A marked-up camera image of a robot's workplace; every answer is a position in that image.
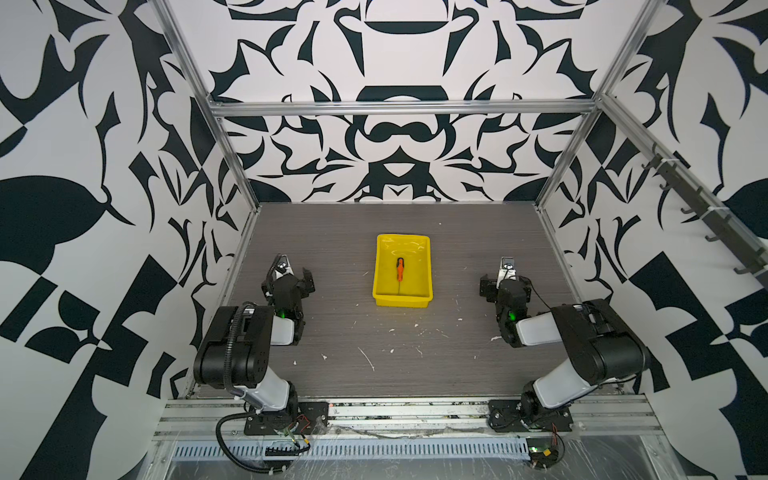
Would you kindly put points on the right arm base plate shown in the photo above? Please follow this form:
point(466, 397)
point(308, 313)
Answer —
point(511, 415)

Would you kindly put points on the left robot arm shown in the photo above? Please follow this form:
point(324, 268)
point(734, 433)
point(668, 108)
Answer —
point(234, 354)

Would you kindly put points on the white slotted cable duct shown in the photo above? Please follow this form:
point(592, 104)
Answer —
point(385, 449)

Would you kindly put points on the black hook rail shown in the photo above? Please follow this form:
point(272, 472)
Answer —
point(701, 204)

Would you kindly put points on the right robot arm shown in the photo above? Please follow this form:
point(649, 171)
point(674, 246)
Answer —
point(601, 348)

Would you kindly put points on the yellow plastic bin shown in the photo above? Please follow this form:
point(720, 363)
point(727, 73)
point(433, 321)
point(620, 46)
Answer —
point(416, 290)

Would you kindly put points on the orange black screwdriver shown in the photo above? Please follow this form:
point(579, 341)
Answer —
point(400, 269)

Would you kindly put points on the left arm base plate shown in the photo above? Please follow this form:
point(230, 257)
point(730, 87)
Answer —
point(299, 418)

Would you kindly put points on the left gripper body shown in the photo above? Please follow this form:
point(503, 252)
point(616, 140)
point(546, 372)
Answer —
point(303, 285)

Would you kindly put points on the aluminium frame rail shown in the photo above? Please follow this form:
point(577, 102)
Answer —
point(400, 107)

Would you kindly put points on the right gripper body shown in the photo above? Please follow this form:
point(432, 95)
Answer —
point(494, 295)

